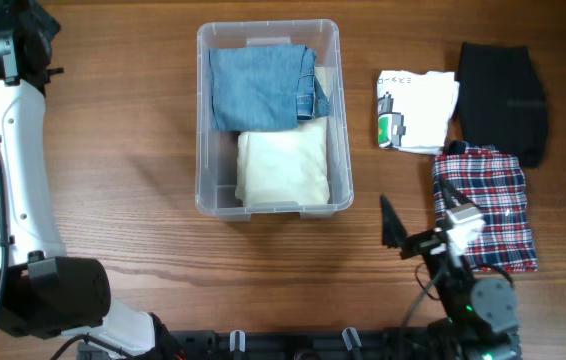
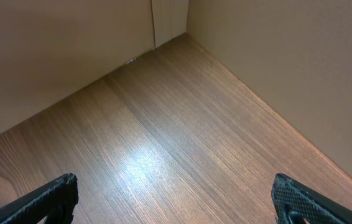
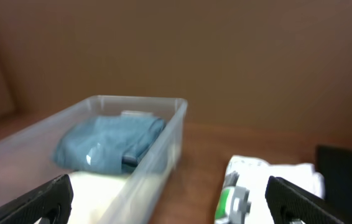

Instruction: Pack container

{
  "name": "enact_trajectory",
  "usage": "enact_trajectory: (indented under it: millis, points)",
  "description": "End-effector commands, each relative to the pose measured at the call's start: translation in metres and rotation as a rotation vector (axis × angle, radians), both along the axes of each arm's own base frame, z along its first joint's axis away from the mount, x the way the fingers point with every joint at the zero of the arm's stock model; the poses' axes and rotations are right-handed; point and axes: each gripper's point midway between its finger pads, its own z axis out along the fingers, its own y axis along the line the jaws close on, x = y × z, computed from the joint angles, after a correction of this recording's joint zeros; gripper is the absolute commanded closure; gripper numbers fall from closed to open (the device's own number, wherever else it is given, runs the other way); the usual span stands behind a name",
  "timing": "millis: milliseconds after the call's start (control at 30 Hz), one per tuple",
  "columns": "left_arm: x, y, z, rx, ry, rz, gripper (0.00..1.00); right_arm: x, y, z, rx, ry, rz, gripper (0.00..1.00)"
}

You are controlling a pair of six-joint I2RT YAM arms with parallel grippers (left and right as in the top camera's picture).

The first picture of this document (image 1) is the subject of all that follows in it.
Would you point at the white pixel print t-shirt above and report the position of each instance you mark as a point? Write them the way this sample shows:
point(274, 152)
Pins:
point(414, 110)

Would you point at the cream white cloth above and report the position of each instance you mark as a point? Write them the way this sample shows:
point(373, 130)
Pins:
point(287, 166)

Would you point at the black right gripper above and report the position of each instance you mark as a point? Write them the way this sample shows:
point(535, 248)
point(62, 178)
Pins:
point(395, 233)

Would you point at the blue denim jeans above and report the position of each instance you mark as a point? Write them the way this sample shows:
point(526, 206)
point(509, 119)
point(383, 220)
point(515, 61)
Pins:
point(265, 88)

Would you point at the folded black garment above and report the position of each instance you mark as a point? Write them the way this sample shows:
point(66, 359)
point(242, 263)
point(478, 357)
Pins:
point(502, 101)

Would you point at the clear plastic storage bin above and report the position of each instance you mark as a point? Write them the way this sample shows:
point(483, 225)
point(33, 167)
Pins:
point(217, 152)

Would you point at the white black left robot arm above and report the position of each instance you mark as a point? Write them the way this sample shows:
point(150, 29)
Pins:
point(44, 292)

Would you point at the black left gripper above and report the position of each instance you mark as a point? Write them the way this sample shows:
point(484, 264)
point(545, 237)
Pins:
point(45, 18)

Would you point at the red navy plaid shirt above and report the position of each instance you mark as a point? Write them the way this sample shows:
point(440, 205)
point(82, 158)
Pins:
point(495, 182)

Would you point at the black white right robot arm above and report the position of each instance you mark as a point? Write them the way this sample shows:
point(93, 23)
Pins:
point(479, 301)

